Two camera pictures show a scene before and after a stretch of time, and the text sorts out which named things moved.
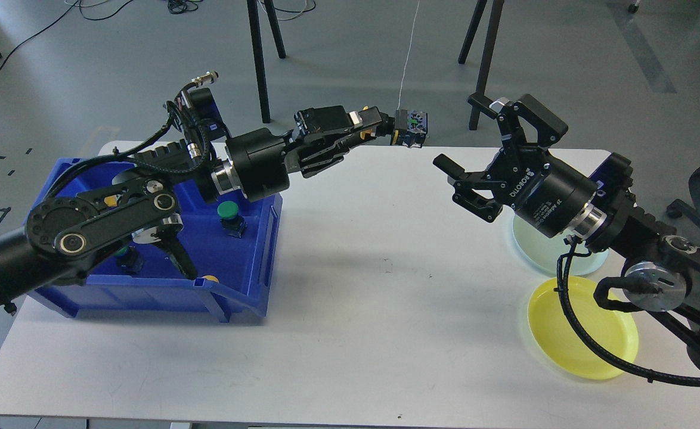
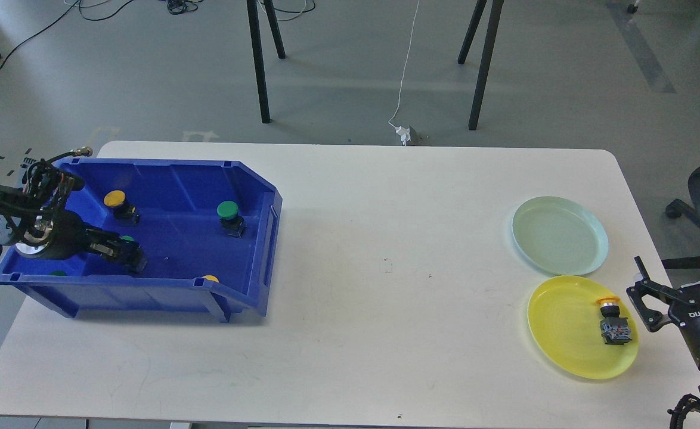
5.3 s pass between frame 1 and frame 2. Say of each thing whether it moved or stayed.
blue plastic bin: stayed
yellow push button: moved
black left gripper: moved
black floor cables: stayed
